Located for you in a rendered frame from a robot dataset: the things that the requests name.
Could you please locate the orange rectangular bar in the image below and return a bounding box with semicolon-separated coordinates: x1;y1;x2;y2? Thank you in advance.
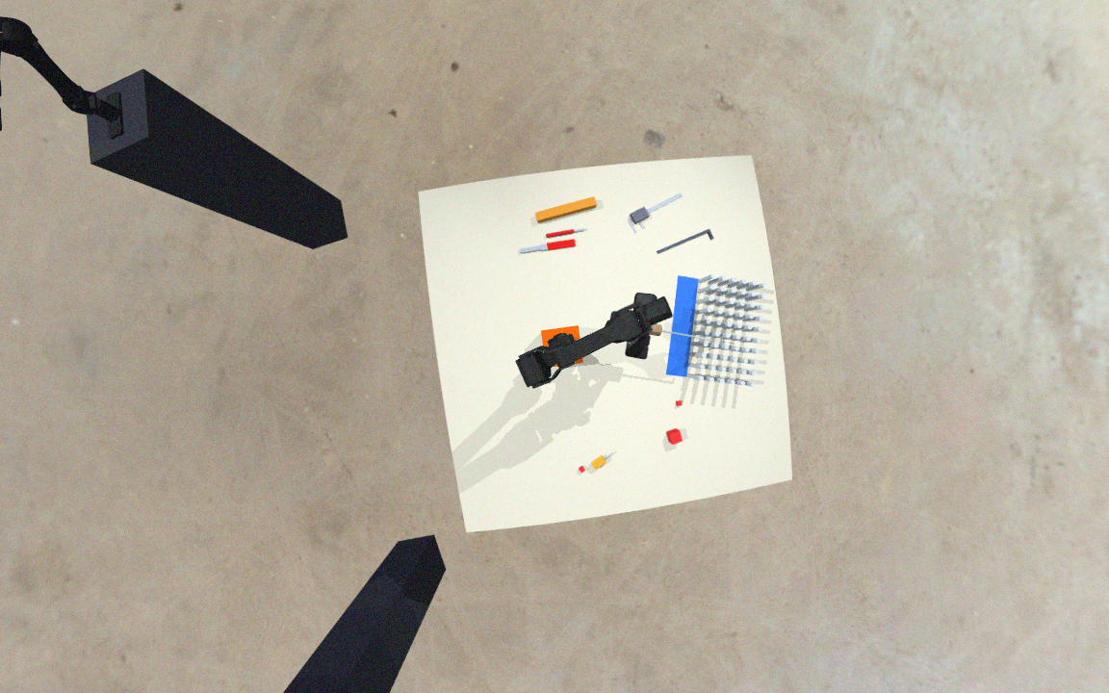
535;196;597;223

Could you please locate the blue flat strip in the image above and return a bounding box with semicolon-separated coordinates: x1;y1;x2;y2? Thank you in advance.
667;275;699;377

